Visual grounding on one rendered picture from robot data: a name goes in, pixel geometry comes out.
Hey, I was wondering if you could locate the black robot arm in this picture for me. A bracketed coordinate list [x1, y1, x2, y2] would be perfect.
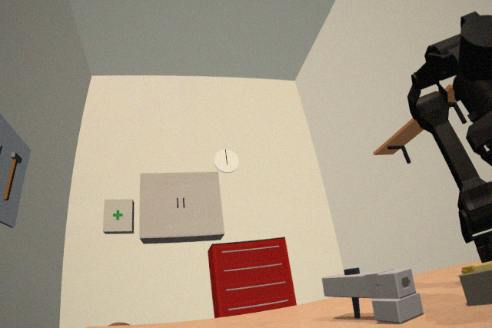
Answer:
[407, 11, 492, 263]

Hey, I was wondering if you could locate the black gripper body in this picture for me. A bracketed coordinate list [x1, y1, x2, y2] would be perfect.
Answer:
[466, 88, 492, 156]

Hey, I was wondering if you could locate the grey cylinder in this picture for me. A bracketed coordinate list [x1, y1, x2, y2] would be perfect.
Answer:
[461, 261, 492, 273]

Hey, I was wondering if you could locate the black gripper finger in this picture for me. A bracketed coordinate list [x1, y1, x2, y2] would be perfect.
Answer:
[481, 148, 492, 167]

